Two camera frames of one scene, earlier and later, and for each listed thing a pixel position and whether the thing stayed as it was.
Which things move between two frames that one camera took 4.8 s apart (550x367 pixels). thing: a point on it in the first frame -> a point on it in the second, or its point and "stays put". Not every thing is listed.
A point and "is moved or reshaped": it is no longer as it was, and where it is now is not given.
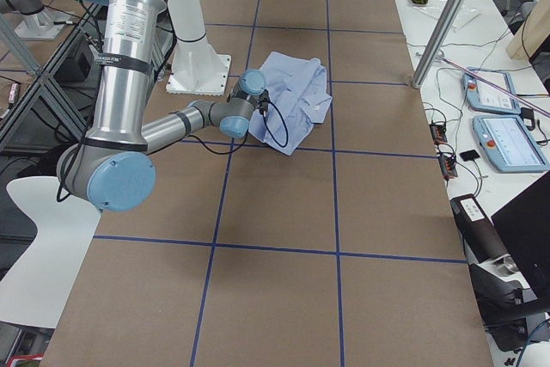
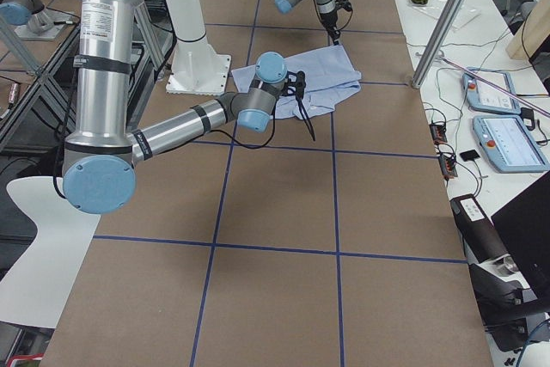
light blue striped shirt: (298, 100) is moved or reshaped
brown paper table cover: (344, 251) stays put
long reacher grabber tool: (495, 86) stays put
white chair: (34, 291) stays put
